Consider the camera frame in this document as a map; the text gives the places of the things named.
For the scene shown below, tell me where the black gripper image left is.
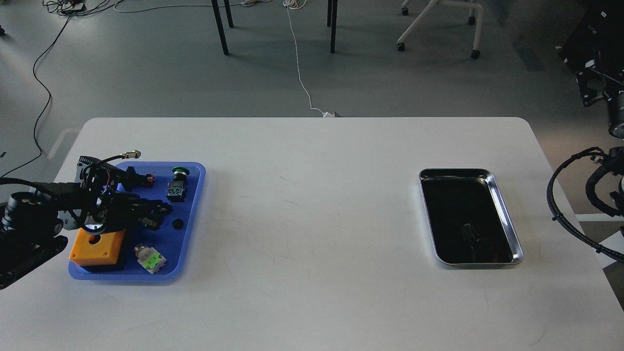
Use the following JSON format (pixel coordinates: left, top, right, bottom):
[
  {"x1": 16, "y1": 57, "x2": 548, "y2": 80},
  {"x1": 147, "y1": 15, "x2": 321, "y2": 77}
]
[{"x1": 73, "y1": 163, "x2": 173, "y2": 235}]

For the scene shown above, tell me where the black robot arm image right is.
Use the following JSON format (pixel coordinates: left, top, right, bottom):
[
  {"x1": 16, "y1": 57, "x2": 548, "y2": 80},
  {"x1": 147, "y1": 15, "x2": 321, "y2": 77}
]
[{"x1": 546, "y1": 25, "x2": 624, "y2": 262}]

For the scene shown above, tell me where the blue plastic tray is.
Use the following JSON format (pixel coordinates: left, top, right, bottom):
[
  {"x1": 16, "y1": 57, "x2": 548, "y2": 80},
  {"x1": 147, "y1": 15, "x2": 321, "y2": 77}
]
[{"x1": 68, "y1": 161, "x2": 207, "y2": 284}]

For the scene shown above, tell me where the silver metal tray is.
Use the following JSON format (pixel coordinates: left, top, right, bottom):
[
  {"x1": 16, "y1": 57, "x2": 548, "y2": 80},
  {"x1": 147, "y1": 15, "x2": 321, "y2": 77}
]
[{"x1": 419, "y1": 168, "x2": 524, "y2": 269}]

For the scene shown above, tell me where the black table leg left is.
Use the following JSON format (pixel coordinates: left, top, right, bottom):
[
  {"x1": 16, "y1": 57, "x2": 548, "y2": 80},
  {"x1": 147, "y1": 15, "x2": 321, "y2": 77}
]
[{"x1": 211, "y1": 0, "x2": 234, "y2": 56}]

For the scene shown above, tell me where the black table leg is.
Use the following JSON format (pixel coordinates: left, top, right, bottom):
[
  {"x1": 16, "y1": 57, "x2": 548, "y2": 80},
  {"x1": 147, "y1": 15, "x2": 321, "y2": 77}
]
[
  {"x1": 326, "y1": 0, "x2": 338, "y2": 54},
  {"x1": 211, "y1": 0, "x2": 234, "y2": 56}
]

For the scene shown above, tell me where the black table leg right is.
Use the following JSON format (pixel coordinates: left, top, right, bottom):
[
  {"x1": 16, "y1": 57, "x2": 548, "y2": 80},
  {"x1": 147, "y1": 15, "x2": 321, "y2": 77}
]
[{"x1": 326, "y1": 0, "x2": 338, "y2": 54}]

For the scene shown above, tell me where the white rolling chair base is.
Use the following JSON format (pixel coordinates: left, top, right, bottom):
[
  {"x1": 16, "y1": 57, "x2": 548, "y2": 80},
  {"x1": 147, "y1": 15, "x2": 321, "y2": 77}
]
[{"x1": 396, "y1": 0, "x2": 484, "y2": 59}]

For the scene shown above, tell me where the black equipment case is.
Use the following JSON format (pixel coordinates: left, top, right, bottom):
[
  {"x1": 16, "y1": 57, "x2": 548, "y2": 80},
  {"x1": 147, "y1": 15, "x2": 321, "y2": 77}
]
[{"x1": 559, "y1": 0, "x2": 624, "y2": 74}]

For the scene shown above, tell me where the black selector switch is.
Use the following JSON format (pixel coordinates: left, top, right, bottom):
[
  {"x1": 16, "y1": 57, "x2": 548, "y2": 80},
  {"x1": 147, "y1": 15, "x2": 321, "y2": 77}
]
[{"x1": 119, "y1": 166, "x2": 156, "y2": 192}]

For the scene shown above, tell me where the green push button switch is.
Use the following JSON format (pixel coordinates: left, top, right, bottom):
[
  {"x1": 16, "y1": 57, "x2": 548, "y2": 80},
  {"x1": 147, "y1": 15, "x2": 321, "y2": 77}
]
[{"x1": 166, "y1": 166, "x2": 190, "y2": 202}]

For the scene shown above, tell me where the green white contact block switch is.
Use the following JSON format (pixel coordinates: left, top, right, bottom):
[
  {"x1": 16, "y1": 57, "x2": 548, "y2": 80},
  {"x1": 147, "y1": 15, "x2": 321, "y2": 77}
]
[{"x1": 133, "y1": 244, "x2": 167, "y2": 274}]

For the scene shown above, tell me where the orange button enclosure box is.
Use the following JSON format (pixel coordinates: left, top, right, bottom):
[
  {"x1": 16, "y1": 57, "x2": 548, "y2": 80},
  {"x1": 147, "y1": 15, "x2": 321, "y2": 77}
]
[{"x1": 69, "y1": 229, "x2": 126, "y2": 267}]

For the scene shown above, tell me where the black floor cable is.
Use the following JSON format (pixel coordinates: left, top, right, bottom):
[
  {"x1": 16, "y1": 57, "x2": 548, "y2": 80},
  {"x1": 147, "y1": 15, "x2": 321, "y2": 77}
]
[{"x1": 0, "y1": 0, "x2": 88, "y2": 178}]

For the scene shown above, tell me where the white floor cable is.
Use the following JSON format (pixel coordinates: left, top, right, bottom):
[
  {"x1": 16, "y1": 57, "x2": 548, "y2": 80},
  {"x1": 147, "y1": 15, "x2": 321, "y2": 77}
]
[{"x1": 283, "y1": 0, "x2": 332, "y2": 117}]

